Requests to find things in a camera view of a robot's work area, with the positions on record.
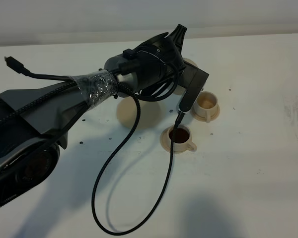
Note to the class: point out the beige ceramic teapot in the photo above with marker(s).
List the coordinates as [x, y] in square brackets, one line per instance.
[187, 76]

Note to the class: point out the beige cup saucer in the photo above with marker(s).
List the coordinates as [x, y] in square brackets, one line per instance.
[165, 141]
[205, 111]

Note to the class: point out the near beige teacup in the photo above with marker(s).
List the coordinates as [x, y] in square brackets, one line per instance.
[182, 139]

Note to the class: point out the far beige cup saucer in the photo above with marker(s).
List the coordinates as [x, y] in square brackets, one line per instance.
[205, 111]

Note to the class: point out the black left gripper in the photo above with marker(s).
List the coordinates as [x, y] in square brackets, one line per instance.
[157, 56]

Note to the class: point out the far beige teacup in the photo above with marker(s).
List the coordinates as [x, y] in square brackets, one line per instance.
[207, 96]

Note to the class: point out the beige teacup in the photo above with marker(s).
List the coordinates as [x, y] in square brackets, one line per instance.
[182, 139]
[207, 96]

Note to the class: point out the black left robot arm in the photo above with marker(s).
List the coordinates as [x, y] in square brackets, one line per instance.
[34, 123]

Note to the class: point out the near beige cup saucer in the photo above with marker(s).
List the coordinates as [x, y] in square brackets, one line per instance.
[165, 141]

